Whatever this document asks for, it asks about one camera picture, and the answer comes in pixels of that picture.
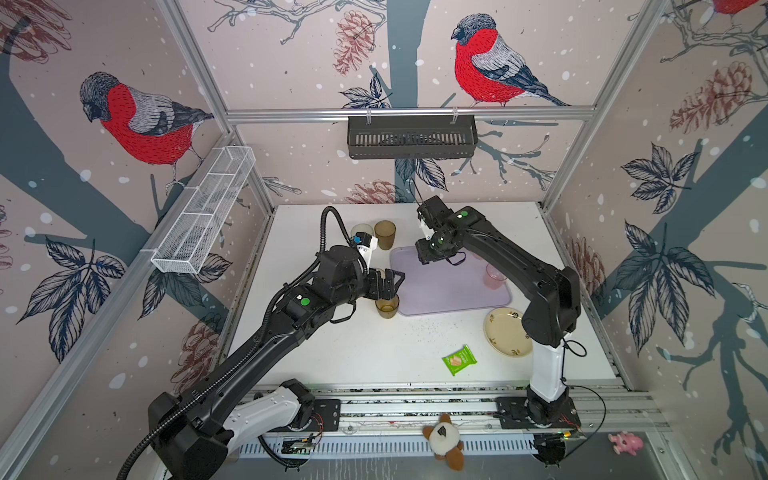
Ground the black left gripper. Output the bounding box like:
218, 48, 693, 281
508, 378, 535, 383
332, 264, 406, 307

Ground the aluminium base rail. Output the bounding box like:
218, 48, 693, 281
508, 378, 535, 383
173, 383, 667, 436

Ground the pink smooth glass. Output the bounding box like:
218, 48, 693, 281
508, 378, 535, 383
483, 263, 507, 290

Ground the brown tall glass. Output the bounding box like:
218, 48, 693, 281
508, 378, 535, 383
374, 220, 396, 251

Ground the pink plush toy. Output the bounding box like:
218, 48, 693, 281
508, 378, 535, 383
608, 431, 644, 456

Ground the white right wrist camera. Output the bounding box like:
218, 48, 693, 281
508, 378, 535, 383
419, 217, 434, 240

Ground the white wire mesh basket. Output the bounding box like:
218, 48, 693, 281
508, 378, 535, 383
152, 146, 255, 274

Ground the black wall basket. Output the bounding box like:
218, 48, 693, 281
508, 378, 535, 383
347, 115, 478, 160

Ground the black corrugated cable hose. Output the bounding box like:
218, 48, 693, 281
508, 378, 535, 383
115, 205, 355, 480

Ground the amber textured glass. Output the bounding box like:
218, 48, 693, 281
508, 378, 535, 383
375, 294, 400, 319

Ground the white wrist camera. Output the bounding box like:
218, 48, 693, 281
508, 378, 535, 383
419, 217, 434, 240
351, 231, 378, 266

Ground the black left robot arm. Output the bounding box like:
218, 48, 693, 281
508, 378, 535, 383
131, 245, 405, 479

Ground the lilac plastic tray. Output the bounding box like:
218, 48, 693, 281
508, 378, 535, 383
389, 247, 512, 316

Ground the pale green tall glass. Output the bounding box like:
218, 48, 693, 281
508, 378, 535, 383
350, 223, 374, 237

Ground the green snack packet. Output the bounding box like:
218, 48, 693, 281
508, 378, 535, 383
442, 345, 477, 377

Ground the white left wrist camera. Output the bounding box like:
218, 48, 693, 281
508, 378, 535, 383
351, 231, 378, 266

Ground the cream patterned plate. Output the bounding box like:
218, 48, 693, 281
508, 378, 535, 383
483, 307, 533, 358

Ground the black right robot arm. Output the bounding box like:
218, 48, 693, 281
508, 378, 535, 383
416, 196, 581, 426

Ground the plush dog toy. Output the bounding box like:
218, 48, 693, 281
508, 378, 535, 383
422, 413, 465, 471

